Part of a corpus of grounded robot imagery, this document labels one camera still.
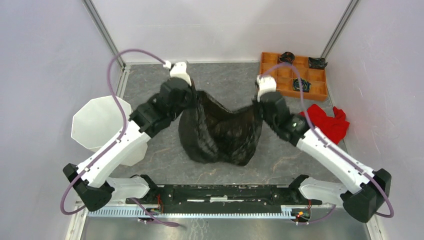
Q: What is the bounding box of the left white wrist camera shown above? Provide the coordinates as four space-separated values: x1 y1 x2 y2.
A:
162 60 192 87

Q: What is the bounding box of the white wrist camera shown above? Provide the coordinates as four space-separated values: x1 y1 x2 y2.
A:
255 75 277 102
162 60 192 87

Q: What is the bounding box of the white trash bin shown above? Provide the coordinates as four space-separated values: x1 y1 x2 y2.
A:
70 95 149 167

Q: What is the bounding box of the left aluminium corner post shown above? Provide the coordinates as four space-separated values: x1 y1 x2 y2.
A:
82 0 119 56

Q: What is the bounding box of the red cloth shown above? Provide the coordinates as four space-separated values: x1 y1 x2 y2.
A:
307 104 350 145

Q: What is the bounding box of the right aluminium corner post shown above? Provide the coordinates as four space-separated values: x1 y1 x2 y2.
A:
320 0 361 59

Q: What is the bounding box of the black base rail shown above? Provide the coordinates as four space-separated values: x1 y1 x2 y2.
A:
125 184 322 214

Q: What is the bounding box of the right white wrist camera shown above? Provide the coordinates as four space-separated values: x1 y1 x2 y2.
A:
255 75 277 102

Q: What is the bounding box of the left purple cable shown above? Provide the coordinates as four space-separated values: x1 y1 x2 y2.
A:
59 48 167 216

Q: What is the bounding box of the wooden compartment tray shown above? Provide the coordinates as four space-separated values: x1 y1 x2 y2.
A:
259 52 328 101

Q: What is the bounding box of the orange black rolled tie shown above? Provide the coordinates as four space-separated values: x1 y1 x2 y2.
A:
277 51 296 65

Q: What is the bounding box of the aluminium corner post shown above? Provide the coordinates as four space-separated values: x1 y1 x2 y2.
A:
320 0 361 59
82 0 119 56

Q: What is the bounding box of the black trash bag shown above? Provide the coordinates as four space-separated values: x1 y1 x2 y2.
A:
178 90 263 166

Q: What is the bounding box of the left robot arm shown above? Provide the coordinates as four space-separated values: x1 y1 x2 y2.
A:
60 76 196 215

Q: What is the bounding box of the blue yellow rolled tie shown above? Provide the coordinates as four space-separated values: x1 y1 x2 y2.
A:
292 78 312 93

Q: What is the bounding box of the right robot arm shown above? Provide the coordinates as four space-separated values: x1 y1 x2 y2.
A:
257 91 395 223

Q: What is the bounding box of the dark grey rolled tie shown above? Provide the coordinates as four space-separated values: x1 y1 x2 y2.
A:
308 57 328 70

